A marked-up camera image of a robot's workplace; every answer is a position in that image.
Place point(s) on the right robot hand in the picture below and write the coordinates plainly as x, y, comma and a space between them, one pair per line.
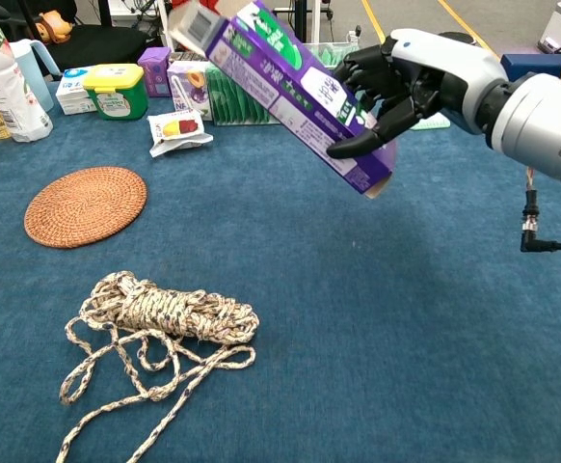
444, 77

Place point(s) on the purple toothpaste box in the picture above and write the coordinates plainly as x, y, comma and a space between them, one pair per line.
280, 82

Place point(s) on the navy blue long box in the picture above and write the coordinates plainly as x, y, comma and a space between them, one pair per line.
531, 65

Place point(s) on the clear box of green sachets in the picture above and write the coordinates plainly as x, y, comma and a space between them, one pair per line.
237, 103

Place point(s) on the small purple box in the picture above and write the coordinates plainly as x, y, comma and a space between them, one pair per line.
154, 70

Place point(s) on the glass jar black lid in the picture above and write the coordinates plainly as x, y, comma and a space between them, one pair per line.
468, 38

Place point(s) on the mint green brush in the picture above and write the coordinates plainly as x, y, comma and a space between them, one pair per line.
432, 124

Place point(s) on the white power strip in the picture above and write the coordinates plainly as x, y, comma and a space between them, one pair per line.
355, 34

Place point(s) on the purple white drink carton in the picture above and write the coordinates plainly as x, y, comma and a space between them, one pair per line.
189, 87

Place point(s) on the white snack packet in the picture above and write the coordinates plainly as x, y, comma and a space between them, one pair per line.
179, 130

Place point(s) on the blue table cloth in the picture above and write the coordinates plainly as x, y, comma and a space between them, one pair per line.
309, 313

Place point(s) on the green container yellow lid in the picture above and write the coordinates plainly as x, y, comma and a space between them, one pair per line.
114, 94

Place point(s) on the white blue milk carton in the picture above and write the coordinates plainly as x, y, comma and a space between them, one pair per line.
71, 91

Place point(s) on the round woven rattan coaster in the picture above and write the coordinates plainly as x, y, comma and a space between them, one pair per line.
85, 207

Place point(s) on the brown monkey plush toy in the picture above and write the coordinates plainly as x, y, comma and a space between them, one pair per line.
53, 28

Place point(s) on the light blue plastic pitcher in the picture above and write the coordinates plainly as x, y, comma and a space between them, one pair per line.
32, 60

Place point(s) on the white label drink bottle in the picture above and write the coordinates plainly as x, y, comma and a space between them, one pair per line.
1, 82

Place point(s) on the white post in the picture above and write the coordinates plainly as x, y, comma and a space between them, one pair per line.
315, 14

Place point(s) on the white frame leg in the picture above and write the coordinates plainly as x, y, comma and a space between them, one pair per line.
164, 21

